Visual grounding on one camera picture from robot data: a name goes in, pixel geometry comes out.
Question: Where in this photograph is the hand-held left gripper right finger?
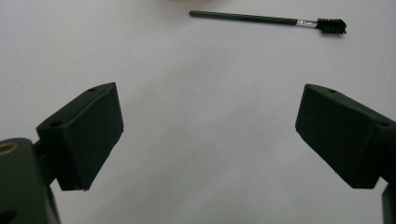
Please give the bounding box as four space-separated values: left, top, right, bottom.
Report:
294 83 396 189

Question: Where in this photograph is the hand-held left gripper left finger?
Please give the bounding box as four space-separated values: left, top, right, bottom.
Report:
33 81 125 192

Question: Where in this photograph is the black thin brush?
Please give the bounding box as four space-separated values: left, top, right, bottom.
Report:
189 9 347 35

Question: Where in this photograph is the white table mat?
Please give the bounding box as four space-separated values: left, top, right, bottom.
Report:
0 0 396 224

